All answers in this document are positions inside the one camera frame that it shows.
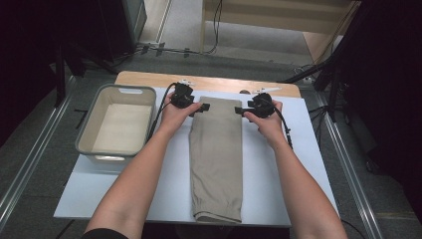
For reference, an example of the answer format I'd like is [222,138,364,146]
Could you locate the beige pants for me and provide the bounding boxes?
[188,96,244,224]

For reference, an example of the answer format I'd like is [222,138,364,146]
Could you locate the person's right hand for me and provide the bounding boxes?
[243,100,286,148]

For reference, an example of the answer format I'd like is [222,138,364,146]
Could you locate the hand-held gripper cable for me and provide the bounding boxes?
[147,82,179,140]
[272,101,294,149]

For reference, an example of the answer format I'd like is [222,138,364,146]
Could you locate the black floor cables with plugs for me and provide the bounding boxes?
[112,41,204,66]

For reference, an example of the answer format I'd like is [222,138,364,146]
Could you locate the black sleeve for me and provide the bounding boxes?
[81,228,129,239]

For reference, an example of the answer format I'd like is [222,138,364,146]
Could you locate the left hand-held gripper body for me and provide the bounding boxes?
[169,79,196,110]

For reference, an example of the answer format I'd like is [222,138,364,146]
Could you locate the thin black floor cables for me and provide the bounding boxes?
[308,104,333,141]

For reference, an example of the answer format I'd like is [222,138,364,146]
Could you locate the black metal stand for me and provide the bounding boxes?
[280,0,366,123]
[54,42,117,108]

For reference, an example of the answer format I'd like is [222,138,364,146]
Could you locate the right hand-held gripper cable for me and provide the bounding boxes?
[272,101,294,149]

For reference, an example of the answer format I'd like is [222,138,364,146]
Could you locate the beige basket with grey rim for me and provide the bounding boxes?
[75,84,157,167]

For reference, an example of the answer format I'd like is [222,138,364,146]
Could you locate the dark grey cabinet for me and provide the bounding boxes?
[99,0,148,63]

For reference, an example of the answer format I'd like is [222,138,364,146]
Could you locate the white table mat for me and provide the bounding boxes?
[53,87,343,229]

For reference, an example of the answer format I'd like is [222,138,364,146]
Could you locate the left hand-held gripper cable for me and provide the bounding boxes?
[147,82,179,140]

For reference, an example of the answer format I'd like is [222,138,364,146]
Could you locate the dark curtain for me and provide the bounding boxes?
[0,0,103,147]
[341,0,422,220]

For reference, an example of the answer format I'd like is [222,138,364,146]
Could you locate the light wooden furniture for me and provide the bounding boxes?
[200,0,362,65]

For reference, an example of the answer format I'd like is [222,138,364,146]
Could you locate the metal floor rail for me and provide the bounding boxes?
[0,76,80,231]
[311,90,386,239]

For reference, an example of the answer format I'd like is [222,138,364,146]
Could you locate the person's left hand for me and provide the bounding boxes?
[159,93,202,134]

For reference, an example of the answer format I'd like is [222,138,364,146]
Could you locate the black hanging cable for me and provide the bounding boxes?
[202,0,224,56]

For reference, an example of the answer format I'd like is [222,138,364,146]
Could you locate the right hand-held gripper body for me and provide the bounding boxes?
[247,87,283,120]

